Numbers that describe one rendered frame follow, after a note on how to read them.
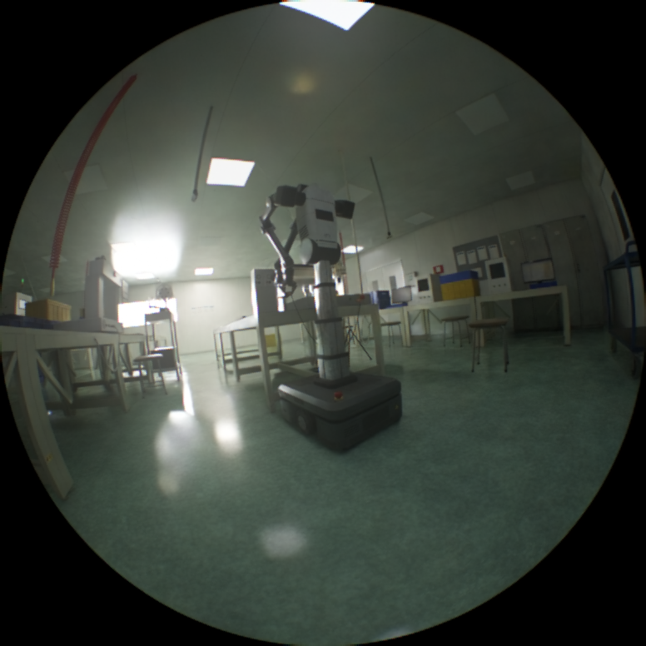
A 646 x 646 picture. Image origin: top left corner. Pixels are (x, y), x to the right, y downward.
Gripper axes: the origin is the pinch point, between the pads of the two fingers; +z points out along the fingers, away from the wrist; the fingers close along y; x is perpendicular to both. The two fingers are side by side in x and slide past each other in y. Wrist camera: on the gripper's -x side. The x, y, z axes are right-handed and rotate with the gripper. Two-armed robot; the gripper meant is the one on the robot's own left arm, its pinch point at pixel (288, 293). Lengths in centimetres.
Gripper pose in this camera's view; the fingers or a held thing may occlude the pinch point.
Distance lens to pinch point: 178.7
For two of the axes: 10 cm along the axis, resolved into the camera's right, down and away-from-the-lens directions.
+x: 4.6, 4.5, -7.6
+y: -8.8, 1.0, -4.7
